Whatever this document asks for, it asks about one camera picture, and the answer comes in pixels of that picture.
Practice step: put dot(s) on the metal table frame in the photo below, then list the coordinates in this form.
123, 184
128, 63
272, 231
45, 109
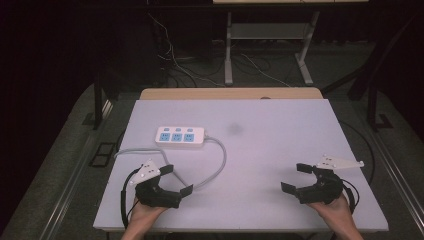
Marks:
228, 66

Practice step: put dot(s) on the metal floor rail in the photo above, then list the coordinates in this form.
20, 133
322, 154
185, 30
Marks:
396, 173
78, 166

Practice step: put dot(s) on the black rectangular floor frame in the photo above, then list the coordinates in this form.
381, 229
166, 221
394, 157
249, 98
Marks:
102, 154

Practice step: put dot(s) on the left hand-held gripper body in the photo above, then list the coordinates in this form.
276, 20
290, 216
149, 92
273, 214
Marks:
151, 195

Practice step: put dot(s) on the white power strip blue sockets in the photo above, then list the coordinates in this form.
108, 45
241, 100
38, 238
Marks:
180, 136

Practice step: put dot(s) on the black metal stand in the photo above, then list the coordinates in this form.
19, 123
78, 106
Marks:
97, 103
372, 103

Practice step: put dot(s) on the person's right hand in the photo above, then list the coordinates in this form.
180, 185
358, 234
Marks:
335, 211

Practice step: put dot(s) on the light wooden table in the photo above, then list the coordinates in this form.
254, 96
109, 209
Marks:
200, 94

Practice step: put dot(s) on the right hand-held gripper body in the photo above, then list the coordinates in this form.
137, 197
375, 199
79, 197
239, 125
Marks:
328, 188

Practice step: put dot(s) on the person's left hand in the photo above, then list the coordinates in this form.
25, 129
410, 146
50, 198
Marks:
143, 215

